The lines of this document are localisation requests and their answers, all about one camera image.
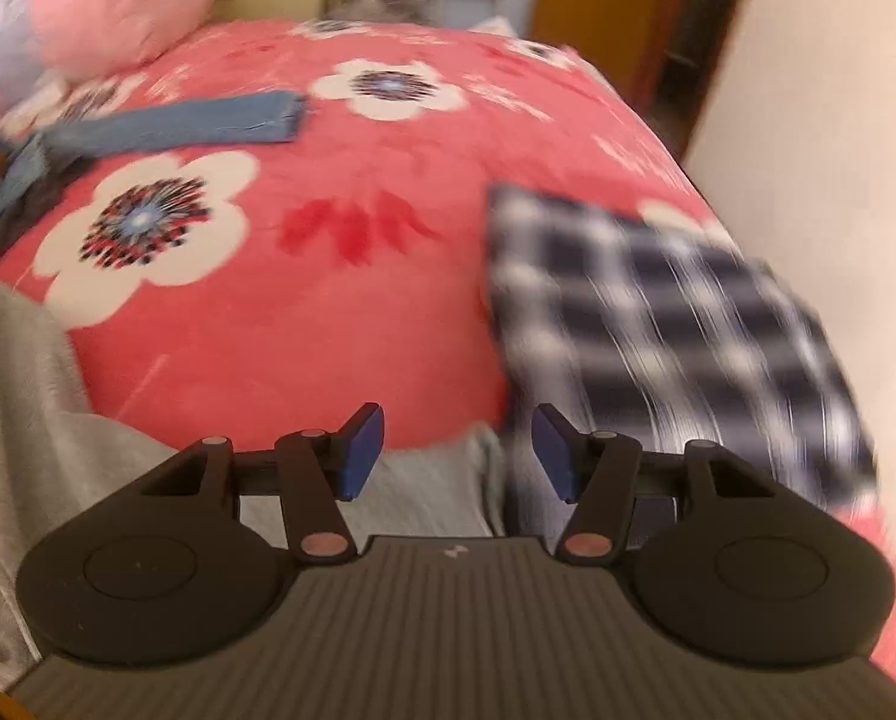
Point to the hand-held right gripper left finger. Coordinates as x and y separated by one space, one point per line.
361 450

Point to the blue jeans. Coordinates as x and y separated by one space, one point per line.
193 124

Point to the pink floral quilt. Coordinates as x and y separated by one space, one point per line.
117 0

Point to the folded plaid shirt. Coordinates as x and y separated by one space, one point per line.
643 315

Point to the dark grey garment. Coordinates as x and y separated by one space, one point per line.
5 232

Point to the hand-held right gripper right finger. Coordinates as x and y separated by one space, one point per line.
553 450

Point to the grey sweatshirt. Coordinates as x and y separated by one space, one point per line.
20 405

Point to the wooden door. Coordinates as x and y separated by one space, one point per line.
605 7

